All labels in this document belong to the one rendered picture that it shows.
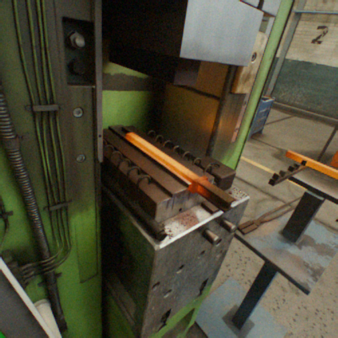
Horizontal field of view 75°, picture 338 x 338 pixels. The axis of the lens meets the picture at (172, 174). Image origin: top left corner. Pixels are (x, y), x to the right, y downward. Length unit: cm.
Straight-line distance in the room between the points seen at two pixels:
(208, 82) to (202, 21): 41
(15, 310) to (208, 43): 44
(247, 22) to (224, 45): 7
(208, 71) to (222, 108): 13
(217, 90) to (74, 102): 47
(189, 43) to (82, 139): 27
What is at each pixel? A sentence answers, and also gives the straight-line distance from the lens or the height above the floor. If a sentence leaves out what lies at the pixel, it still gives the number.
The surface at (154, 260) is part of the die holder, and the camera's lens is 52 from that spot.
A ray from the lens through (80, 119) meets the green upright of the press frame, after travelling 48.
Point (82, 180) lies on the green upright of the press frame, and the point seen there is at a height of 99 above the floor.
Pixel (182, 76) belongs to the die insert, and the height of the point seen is 123.
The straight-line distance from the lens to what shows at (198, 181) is 53.
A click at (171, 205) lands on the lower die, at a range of 53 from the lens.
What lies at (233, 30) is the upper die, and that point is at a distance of 48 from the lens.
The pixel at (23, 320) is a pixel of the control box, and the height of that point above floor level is 103.
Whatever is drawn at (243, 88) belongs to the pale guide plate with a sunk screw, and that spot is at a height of 120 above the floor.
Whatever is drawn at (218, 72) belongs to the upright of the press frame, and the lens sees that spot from 78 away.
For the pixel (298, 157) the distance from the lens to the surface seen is 103.
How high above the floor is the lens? 129
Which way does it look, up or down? 30 degrees down
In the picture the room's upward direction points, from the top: 11 degrees clockwise
